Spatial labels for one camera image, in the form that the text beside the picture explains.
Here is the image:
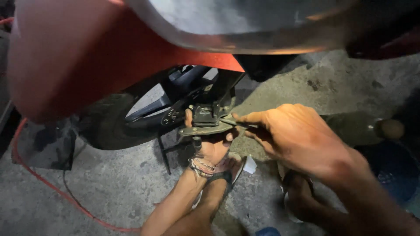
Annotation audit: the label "person's left hand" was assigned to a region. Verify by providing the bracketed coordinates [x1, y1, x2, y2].
[184, 108, 239, 168]

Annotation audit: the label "person's right hand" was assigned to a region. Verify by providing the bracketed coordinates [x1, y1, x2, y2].
[231, 103, 372, 185]

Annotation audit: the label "grey metal motorcycle bracket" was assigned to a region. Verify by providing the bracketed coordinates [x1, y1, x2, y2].
[178, 102, 237, 137]

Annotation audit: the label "thin metal hand tool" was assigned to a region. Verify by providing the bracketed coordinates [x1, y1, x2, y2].
[219, 117, 260, 129]

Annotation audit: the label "white paper scrap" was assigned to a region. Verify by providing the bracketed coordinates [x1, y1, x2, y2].
[242, 155, 257, 175]

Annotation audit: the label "black motorcycle stand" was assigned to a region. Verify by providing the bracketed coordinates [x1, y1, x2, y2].
[157, 130, 194, 175]

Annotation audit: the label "black drilled metal plate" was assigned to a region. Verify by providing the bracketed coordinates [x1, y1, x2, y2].
[160, 100, 186, 127]

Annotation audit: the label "dark green bottle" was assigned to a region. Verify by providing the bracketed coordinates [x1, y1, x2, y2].
[321, 111, 406, 147]

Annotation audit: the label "black wheel rim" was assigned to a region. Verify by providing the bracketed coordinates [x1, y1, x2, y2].
[125, 65, 220, 129]

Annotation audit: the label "black motorcycle underside part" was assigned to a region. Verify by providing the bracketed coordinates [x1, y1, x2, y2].
[234, 53, 297, 83]

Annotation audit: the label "dark blue basin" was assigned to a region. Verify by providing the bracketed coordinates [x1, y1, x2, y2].
[354, 140, 420, 210]

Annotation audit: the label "blue plastic object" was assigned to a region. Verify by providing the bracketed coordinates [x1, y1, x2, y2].
[255, 227, 282, 236]

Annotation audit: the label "black motorcycle rear tyre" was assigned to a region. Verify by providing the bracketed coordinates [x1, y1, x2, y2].
[77, 66, 184, 151]

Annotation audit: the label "silver metal exhaust cover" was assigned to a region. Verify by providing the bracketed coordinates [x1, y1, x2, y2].
[124, 0, 363, 55]

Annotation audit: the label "dark motorcycle seat part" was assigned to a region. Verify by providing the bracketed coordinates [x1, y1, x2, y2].
[345, 0, 420, 61]

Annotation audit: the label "red motorcycle body panel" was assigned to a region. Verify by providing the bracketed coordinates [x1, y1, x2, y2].
[7, 0, 245, 124]

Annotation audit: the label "beaded and chain wrist bracelets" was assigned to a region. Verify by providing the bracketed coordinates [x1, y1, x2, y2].
[188, 156, 218, 179]

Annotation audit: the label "black strap sandal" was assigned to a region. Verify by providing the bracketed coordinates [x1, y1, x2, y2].
[192, 151, 246, 210]
[280, 169, 315, 224]

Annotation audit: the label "thin black cable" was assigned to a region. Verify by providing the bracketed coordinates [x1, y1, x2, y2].
[62, 141, 99, 218]

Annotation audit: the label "red hose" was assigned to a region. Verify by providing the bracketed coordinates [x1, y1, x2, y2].
[11, 117, 142, 233]

